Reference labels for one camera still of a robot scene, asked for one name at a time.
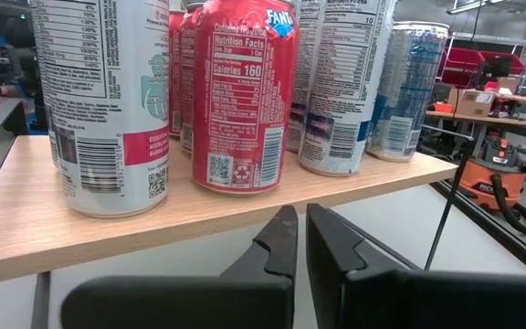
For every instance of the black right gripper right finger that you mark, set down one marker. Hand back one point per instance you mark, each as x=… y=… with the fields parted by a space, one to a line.
x=381 y=301

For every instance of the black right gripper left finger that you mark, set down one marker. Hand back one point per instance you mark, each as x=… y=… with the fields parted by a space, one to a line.
x=245 y=297

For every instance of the blue silver Red Bull can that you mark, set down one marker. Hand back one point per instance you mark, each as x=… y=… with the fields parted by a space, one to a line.
x=407 y=91

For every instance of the white can with pink band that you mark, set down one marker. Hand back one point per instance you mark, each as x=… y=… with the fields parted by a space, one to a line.
x=108 y=91

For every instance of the wooden shelf with black legs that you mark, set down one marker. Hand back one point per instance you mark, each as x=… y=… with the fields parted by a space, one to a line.
x=130 y=228

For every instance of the orange shop vacuum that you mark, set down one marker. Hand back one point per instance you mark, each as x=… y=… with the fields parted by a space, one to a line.
x=491 y=180

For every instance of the wooden workbench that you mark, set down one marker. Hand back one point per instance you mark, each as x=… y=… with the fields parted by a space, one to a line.
x=482 y=119

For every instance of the cardboard box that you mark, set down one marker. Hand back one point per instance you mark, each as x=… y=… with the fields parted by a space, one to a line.
x=474 y=102

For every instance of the red storage bin rack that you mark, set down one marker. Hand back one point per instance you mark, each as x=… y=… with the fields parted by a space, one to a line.
x=464 y=64

